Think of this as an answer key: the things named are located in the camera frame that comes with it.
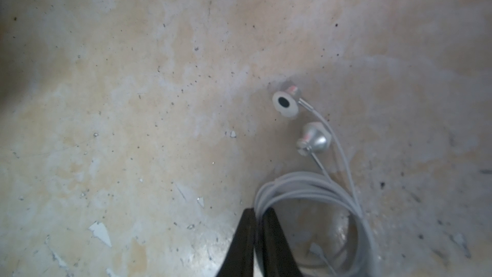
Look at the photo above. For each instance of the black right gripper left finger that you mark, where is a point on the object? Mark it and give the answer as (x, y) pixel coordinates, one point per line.
(239, 260)

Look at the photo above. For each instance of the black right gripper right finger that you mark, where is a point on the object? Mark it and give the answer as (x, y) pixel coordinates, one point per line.
(274, 254)

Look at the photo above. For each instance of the white wired earphones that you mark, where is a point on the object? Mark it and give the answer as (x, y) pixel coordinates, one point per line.
(317, 137)

